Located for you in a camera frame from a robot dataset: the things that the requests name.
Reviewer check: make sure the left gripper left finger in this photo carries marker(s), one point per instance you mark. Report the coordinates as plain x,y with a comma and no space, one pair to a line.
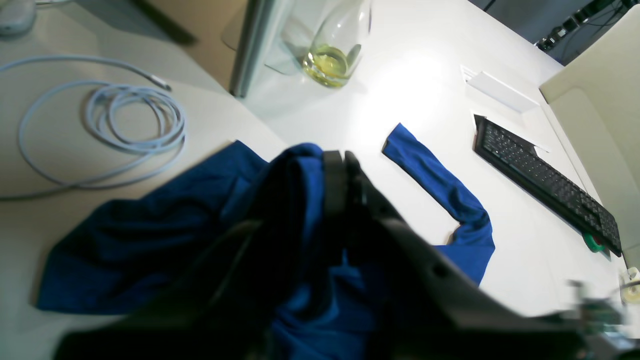
255,282

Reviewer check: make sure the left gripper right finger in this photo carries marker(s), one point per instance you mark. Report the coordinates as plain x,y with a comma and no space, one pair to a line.
429,309

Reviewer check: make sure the dark blue t-shirt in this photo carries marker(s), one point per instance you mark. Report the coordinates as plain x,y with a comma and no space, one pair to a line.
470,252

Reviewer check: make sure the black computer keyboard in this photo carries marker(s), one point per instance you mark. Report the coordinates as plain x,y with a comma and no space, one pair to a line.
517,159

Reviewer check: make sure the green tape roll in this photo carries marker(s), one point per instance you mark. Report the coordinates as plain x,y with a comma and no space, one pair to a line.
593,244

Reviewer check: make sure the white box on table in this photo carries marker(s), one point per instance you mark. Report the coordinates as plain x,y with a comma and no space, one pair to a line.
498,90

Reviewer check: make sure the clear tape roll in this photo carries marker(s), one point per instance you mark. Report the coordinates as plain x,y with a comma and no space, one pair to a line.
327,65

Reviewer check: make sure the black computer mouse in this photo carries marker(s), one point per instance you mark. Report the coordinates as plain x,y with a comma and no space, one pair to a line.
16,16

